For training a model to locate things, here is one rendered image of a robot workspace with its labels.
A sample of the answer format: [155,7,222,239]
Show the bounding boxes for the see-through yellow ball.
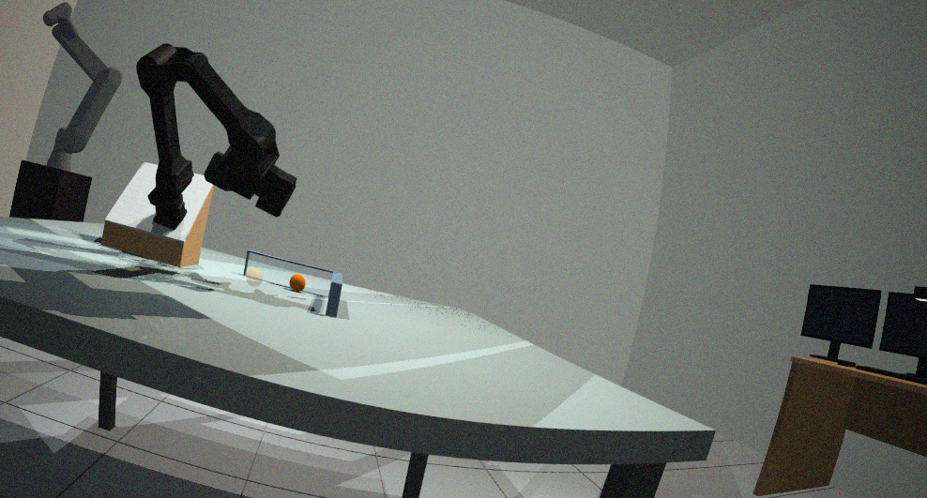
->
[246,268,263,287]

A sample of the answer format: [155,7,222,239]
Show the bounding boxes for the orange ball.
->
[289,275,305,292]

